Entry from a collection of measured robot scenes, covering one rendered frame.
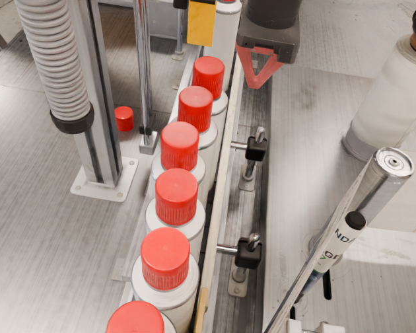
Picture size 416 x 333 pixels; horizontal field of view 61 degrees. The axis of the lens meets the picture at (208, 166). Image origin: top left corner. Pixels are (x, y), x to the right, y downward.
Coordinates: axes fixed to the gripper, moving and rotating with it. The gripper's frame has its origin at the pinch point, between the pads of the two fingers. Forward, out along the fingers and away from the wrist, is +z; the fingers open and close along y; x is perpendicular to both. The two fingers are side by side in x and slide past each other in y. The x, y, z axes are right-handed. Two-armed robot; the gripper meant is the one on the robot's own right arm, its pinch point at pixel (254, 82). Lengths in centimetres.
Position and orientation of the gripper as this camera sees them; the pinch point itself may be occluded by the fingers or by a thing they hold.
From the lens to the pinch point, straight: 48.3
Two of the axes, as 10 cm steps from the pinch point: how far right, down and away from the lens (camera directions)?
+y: 1.5, -7.6, 6.3
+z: -1.0, 6.3, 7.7
